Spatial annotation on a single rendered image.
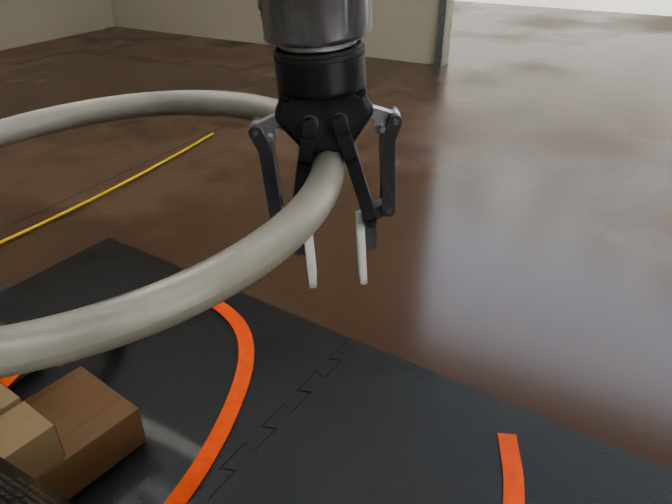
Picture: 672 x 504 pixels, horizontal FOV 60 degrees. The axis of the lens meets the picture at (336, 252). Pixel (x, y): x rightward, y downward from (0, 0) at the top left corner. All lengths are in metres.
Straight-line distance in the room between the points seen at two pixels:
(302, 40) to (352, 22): 0.04
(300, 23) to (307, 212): 0.14
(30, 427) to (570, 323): 1.52
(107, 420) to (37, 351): 1.10
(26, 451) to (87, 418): 0.19
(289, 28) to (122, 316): 0.24
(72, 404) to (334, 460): 0.63
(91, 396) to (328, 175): 1.15
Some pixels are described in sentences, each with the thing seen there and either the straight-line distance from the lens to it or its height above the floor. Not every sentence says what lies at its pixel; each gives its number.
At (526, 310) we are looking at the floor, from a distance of 1.99.
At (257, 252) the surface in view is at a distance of 0.39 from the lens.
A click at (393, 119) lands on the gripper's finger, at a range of 0.51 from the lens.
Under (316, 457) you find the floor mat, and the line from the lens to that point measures 1.45.
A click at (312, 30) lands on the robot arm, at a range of 0.45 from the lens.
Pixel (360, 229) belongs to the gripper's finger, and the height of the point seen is 0.87.
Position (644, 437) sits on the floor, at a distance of 1.69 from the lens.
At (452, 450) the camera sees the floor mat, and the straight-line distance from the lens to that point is 1.49.
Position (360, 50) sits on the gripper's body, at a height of 1.04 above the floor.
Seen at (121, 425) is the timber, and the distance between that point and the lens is 1.47.
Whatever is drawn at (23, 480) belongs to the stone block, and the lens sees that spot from 0.72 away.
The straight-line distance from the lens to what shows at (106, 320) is 0.36.
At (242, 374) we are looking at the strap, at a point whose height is 0.02.
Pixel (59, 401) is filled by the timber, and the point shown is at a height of 0.13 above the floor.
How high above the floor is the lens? 1.14
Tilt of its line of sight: 31 degrees down
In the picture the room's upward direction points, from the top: straight up
